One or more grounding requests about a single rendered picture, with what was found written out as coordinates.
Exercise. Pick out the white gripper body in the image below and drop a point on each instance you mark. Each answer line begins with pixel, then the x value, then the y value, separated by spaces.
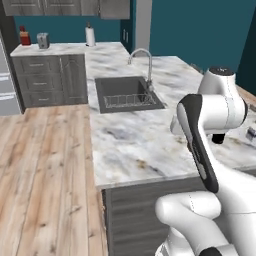
pixel 177 126

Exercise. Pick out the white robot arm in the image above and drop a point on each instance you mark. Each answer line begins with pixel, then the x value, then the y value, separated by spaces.
pixel 233 196

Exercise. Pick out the silver curved tap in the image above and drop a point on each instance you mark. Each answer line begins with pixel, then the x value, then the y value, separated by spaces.
pixel 149 63

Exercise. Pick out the dark grey sink basin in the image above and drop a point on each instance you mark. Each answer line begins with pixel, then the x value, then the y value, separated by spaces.
pixel 120 87

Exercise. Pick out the grey drink can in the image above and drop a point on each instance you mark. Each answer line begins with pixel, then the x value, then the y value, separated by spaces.
pixel 251 133

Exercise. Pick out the grey island cabinet front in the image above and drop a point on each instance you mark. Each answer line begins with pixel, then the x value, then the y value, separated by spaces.
pixel 133 216

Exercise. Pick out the dark teal tall cupboard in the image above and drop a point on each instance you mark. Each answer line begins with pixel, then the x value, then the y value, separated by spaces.
pixel 127 35

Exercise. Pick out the white paper towel roll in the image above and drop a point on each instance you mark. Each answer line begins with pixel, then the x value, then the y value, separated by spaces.
pixel 90 36

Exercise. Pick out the grey base cupboards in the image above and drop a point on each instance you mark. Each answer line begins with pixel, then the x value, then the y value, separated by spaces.
pixel 50 80

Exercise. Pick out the grey toaster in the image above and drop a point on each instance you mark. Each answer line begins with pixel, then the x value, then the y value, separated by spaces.
pixel 43 40

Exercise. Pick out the silver fridge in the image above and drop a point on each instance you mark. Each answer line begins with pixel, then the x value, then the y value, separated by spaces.
pixel 6 90

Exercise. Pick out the red jar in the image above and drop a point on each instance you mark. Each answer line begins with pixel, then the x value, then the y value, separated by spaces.
pixel 25 38

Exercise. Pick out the grey wall cupboards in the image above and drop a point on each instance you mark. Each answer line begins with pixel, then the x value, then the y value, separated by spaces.
pixel 66 7

